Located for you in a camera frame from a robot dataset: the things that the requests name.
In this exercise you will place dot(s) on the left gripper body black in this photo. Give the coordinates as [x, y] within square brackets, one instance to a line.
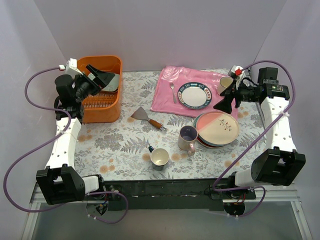
[92, 81]

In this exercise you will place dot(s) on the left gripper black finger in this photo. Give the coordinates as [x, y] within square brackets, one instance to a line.
[102, 79]
[93, 72]

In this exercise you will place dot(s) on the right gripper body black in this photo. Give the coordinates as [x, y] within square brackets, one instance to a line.
[235, 94]

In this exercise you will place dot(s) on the pink cream round plate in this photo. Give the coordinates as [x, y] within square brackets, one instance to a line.
[216, 128]

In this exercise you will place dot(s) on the mint divided tray red berries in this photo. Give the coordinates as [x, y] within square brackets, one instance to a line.
[113, 84]

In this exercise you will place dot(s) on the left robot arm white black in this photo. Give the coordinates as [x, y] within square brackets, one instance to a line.
[62, 140]

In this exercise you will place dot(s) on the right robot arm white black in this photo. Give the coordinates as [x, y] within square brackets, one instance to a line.
[280, 163]

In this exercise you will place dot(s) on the orange plastic dish bin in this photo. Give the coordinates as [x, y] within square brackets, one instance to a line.
[104, 107]

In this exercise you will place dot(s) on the cream mug dark rim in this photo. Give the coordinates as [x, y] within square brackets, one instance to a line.
[223, 84]

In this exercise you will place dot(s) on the stack of coloured plates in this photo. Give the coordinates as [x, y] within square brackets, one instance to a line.
[204, 143]

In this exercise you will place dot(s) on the round plate dark green rim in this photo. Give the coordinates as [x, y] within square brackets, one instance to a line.
[194, 95]

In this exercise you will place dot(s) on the small silver spoon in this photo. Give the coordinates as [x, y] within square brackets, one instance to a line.
[171, 84]

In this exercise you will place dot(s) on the pink cloth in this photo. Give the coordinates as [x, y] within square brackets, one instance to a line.
[163, 98]

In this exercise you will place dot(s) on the floral table mat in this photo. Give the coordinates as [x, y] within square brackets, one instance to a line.
[119, 150]

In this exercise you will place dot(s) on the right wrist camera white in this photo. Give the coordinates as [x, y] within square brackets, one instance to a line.
[237, 73]

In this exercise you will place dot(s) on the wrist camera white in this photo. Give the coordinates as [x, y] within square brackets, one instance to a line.
[237, 73]
[71, 67]

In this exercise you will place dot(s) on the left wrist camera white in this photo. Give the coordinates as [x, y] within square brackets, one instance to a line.
[71, 67]

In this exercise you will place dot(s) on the iridescent mug pink handle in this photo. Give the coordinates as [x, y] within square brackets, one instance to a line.
[187, 138]

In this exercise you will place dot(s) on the metal scraper wooden handle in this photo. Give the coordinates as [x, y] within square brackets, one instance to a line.
[140, 114]

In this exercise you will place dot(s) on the cream cup teal handle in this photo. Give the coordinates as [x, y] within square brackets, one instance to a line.
[159, 158]

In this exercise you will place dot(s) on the aluminium frame rail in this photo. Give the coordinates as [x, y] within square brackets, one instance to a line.
[185, 209]

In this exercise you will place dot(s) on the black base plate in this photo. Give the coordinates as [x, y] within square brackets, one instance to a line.
[172, 194]

